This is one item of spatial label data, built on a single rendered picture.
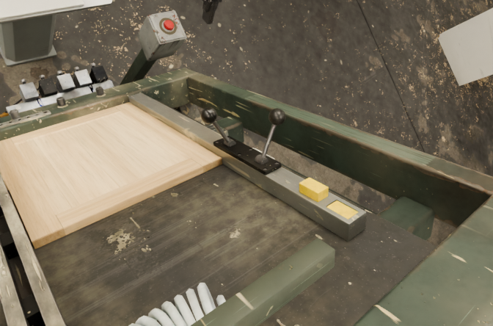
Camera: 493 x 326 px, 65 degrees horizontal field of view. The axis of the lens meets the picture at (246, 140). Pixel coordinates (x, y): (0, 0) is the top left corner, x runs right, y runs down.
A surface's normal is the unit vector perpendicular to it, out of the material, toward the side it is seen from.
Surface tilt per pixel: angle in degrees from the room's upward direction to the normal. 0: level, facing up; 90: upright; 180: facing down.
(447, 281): 57
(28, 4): 1
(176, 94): 33
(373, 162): 90
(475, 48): 90
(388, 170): 90
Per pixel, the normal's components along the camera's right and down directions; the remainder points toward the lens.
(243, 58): 0.48, -0.21
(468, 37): -0.77, 0.35
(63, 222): -0.07, -0.89
